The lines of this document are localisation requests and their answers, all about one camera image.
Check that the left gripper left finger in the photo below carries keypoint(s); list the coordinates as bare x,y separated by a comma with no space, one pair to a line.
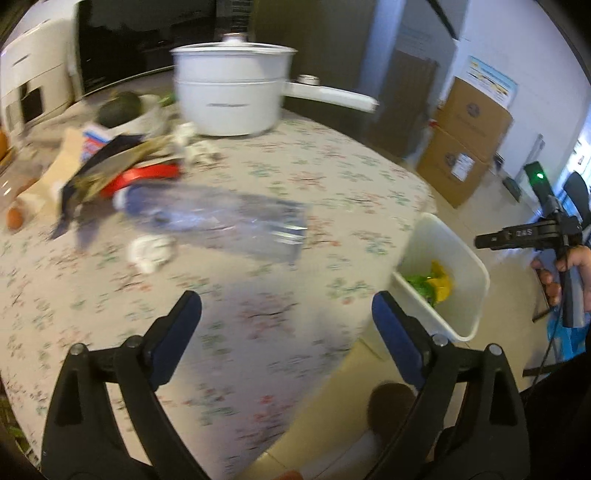
105,420

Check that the grey refrigerator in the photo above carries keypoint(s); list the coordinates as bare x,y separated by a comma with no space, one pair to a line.
398,52

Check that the brown paper carton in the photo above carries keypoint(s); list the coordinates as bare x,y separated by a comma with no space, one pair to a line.
42,198

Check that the yellow wrapper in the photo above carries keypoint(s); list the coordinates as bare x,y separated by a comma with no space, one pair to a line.
442,280

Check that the upper cardboard box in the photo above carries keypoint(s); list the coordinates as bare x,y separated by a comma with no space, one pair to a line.
475,119

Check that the white ceramic bowl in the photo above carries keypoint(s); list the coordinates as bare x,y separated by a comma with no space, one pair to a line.
151,123

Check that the white trash bin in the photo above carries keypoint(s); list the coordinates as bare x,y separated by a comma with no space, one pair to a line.
458,317

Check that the crumpled white tissue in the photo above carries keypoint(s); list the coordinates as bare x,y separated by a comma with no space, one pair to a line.
192,147

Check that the red plastic wrapper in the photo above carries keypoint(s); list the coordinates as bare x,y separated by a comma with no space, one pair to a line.
152,172

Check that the brown egg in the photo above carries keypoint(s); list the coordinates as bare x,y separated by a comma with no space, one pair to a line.
14,219

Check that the white microwave oven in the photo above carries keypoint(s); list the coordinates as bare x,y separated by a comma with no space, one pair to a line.
89,45

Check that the floral tablecloth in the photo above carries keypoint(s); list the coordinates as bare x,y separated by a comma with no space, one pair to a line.
269,334

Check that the white electric pot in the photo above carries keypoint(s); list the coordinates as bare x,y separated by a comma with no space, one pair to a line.
236,88

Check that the lower cardboard box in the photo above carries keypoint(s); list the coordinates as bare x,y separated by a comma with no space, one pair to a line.
452,168

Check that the green snack wrapper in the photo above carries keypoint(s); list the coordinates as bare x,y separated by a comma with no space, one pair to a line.
424,286

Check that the person right hand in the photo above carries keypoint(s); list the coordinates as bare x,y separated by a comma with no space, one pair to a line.
578,257

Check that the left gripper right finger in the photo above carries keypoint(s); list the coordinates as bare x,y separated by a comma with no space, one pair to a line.
467,421

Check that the cardboard box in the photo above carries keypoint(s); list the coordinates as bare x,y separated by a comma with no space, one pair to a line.
475,119
452,168

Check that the clear plastic water bottle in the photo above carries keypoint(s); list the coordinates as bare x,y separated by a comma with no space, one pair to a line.
213,217

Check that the small white tissue ball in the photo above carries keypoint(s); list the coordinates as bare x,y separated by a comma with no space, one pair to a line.
148,253

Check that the dark foil snack bag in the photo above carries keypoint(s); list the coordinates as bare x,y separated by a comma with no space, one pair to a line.
99,170

